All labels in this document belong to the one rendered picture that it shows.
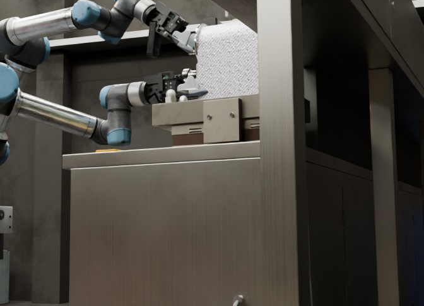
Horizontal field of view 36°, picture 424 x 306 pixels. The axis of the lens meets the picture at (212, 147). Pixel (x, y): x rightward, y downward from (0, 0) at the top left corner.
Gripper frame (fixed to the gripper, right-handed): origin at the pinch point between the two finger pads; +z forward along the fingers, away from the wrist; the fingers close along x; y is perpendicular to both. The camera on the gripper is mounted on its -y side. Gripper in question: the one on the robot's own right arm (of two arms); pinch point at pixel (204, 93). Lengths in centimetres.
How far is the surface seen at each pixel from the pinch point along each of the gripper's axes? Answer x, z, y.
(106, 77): 365, -281, 110
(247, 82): -0.2, 13.9, 2.0
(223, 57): -0.2, 6.6, 10.4
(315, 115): 1.5, 33.5, -9.0
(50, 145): 341, -329, 43
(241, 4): -55, 35, 5
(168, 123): -19.9, -1.4, -11.6
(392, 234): 13, 51, -42
